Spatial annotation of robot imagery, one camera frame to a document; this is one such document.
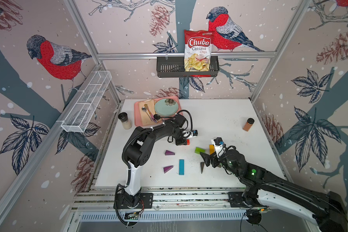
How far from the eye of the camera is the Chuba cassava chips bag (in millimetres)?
849

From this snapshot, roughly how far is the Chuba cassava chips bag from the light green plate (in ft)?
1.16

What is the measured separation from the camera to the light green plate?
3.68ft
